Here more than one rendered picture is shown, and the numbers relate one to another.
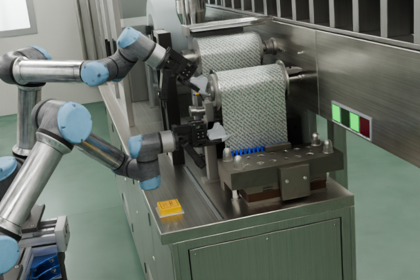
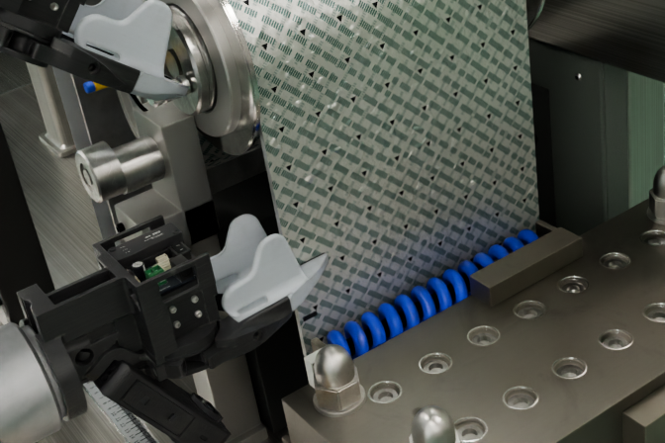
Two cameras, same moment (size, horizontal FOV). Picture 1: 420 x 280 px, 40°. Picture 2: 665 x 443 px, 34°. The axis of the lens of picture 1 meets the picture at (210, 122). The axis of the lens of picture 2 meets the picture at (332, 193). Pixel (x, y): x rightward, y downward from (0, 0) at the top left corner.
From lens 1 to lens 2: 1.33 m
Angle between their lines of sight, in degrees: 20
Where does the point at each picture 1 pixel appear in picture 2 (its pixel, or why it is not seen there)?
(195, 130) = (158, 305)
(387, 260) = not seen: hidden behind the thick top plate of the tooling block
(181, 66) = not seen: outside the picture
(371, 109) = not seen: outside the picture
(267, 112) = (462, 115)
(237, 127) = (343, 216)
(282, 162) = (626, 378)
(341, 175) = not seen: hidden behind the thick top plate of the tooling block
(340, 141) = (648, 140)
